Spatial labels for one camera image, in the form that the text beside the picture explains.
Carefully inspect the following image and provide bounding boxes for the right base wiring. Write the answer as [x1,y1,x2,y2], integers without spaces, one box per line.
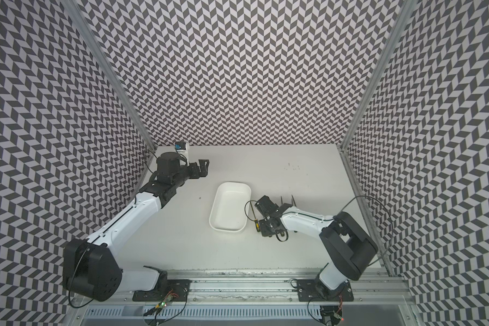
[289,276,347,326]

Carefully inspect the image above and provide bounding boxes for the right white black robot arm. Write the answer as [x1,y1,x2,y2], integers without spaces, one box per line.
[254,196,378,301]

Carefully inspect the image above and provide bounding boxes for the left base wiring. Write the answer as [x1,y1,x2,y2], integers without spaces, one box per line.
[143,291,188,326]

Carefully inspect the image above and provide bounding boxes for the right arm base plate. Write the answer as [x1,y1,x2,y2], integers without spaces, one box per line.
[290,279,354,303]

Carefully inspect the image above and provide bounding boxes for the aluminium mounting rail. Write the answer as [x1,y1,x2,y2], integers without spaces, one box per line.
[71,268,416,306]

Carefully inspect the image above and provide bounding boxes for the base wiring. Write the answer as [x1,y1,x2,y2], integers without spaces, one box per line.
[143,291,188,326]
[289,276,347,326]

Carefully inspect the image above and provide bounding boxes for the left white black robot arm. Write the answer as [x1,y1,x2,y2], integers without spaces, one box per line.
[62,152,210,302]

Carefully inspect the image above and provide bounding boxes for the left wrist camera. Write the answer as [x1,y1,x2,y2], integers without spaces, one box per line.
[174,141,190,166]

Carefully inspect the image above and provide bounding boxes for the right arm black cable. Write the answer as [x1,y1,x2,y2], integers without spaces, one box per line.
[329,195,395,268]

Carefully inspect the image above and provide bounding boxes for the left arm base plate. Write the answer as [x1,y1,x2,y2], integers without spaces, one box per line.
[132,279,192,302]

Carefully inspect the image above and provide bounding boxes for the white plastic storage box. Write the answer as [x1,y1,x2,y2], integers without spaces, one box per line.
[209,182,251,233]

